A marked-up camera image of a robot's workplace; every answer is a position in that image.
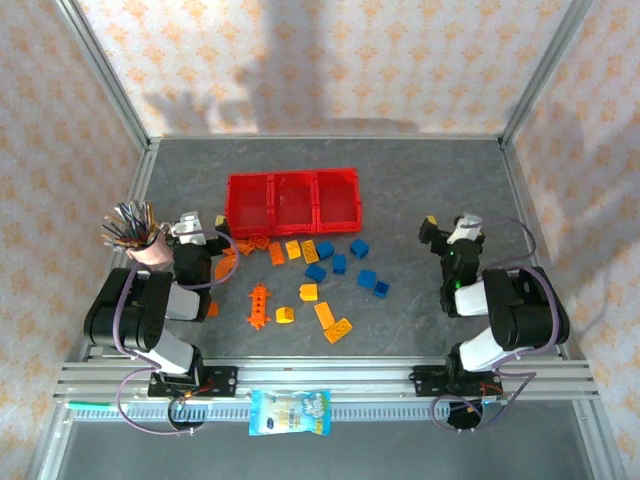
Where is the orange lego arch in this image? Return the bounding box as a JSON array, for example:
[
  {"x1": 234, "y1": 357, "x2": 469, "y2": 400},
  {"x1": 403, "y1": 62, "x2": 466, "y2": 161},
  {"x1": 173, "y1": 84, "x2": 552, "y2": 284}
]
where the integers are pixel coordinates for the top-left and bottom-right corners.
[{"x1": 213, "y1": 249, "x2": 242, "y2": 282}]

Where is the long orange pinned lego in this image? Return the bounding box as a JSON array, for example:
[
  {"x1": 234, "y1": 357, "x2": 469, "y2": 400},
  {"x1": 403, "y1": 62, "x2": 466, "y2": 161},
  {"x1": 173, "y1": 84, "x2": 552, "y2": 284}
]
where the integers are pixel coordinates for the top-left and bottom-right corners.
[{"x1": 247, "y1": 282, "x2": 274, "y2": 329}]

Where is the pink cup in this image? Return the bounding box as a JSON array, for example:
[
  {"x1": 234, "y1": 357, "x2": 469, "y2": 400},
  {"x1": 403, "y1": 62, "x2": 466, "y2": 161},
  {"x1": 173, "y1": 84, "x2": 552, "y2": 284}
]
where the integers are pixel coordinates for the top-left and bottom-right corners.
[{"x1": 125, "y1": 232, "x2": 174, "y2": 267}]

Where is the bunch of assorted pens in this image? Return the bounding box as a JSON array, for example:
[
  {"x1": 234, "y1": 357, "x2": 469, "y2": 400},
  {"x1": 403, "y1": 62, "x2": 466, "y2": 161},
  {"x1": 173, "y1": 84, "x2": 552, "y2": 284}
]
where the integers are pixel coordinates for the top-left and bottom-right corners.
[{"x1": 101, "y1": 199, "x2": 157, "y2": 250}]

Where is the green plastic stick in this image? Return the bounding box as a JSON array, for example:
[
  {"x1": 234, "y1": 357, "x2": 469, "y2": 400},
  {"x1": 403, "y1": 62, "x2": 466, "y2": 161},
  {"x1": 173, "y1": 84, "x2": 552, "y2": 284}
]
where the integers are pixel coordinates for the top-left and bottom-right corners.
[{"x1": 66, "y1": 399, "x2": 122, "y2": 410}]

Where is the blue snack bag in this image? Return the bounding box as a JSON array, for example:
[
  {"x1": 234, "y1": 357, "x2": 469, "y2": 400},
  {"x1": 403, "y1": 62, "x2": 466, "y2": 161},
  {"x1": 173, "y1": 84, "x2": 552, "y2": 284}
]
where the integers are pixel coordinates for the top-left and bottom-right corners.
[{"x1": 248, "y1": 388, "x2": 333, "y2": 438}]

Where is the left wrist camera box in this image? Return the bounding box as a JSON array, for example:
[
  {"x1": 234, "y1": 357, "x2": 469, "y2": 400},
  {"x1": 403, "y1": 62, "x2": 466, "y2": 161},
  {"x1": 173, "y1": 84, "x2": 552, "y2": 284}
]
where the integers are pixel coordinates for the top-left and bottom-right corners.
[{"x1": 167, "y1": 211, "x2": 207, "y2": 246}]

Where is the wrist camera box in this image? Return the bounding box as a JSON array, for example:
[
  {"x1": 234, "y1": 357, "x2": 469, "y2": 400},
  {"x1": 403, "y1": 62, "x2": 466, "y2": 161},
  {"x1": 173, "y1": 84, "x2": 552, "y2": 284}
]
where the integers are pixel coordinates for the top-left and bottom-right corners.
[
  {"x1": 167, "y1": 211, "x2": 207, "y2": 246},
  {"x1": 447, "y1": 212, "x2": 485, "y2": 245}
]

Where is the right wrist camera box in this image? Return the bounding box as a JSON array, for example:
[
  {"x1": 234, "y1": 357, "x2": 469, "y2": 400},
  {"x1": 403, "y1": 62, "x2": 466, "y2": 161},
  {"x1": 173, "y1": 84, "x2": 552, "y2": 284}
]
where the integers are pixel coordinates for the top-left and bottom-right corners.
[{"x1": 447, "y1": 212, "x2": 485, "y2": 245}]

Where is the aluminium frame rail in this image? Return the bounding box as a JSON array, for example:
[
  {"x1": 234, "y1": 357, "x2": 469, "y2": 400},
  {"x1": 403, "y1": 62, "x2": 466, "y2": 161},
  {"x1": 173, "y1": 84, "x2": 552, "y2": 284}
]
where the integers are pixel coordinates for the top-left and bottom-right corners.
[
  {"x1": 499, "y1": 142, "x2": 589, "y2": 361},
  {"x1": 74, "y1": 142, "x2": 162, "y2": 364}
]

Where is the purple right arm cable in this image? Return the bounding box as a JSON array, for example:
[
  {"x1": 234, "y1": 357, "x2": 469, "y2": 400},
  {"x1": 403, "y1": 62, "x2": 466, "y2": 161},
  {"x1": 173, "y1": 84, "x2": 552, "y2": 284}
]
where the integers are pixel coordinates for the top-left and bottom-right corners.
[{"x1": 430, "y1": 217, "x2": 560, "y2": 432}]

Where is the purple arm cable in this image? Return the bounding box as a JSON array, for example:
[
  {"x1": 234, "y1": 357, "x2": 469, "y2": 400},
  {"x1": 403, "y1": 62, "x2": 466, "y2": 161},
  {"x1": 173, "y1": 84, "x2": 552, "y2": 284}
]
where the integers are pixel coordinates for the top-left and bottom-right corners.
[
  {"x1": 430, "y1": 217, "x2": 560, "y2": 432},
  {"x1": 114, "y1": 227, "x2": 240, "y2": 435}
]

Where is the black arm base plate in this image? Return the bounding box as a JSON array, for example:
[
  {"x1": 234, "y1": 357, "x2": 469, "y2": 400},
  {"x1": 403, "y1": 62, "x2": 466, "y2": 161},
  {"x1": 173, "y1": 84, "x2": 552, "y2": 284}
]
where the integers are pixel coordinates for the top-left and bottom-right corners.
[
  {"x1": 412, "y1": 364, "x2": 504, "y2": 397},
  {"x1": 147, "y1": 366, "x2": 239, "y2": 400}
]

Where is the grey slotted cable duct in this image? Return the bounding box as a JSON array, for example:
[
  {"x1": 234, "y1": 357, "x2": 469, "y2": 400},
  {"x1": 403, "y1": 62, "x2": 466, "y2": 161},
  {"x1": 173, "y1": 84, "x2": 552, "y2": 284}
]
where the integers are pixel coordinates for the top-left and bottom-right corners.
[{"x1": 119, "y1": 403, "x2": 506, "y2": 423}]

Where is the black round cable grommet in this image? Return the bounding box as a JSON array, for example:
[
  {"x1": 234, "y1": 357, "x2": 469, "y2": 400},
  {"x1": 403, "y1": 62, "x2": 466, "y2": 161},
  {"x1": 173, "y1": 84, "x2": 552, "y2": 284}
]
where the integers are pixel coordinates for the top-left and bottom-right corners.
[
  {"x1": 167, "y1": 397, "x2": 209, "y2": 434},
  {"x1": 447, "y1": 399, "x2": 487, "y2": 433}
]

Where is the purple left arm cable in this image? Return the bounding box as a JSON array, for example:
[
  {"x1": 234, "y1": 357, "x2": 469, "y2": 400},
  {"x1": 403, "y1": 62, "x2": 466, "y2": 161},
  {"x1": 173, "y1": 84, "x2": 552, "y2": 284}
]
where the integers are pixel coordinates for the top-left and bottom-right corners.
[{"x1": 114, "y1": 227, "x2": 240, "y2": 435}]

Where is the wide aluminium mounting rail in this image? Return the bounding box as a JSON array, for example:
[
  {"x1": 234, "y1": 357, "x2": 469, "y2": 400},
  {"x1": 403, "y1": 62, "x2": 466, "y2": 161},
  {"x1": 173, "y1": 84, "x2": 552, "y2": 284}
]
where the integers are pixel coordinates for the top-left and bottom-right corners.
[{"x1": 52, "y1": 357, "x2": 599, "y2": 404}]

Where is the aluminium frame post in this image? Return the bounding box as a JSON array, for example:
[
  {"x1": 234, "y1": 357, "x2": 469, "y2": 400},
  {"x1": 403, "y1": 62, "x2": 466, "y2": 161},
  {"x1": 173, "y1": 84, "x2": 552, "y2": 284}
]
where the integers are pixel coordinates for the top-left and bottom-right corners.
[
  {"x1": 27, "y1": 399, "x2": 76, "y2": 480},
  {"x1": 499, "y1": 0, "x2": 596, "y2": 149},
  {"x1": 572, "y1": 399, "x2": 624, "y2": 480},
  {"x1": 54, "y1": 0, "x2": 152, "y2": 151}
]

